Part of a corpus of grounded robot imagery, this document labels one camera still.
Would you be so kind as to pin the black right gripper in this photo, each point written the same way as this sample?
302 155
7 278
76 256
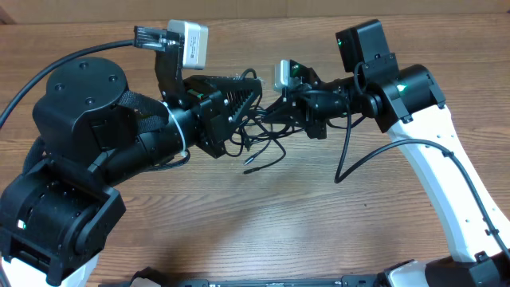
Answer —
304 115

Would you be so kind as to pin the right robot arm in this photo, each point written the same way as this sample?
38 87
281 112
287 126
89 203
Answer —
409 106

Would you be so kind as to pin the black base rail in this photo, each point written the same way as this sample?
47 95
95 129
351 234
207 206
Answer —
279 281

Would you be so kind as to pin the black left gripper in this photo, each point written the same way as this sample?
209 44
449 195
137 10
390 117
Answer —
202 97

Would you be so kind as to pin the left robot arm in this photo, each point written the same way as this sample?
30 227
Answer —
96 133

